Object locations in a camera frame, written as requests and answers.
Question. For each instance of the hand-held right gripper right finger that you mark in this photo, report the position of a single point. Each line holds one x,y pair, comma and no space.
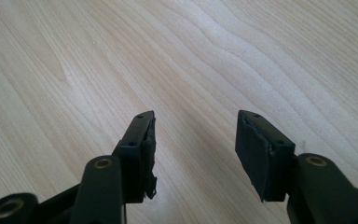
265,155

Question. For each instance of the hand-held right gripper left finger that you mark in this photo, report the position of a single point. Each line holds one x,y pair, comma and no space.
135,155

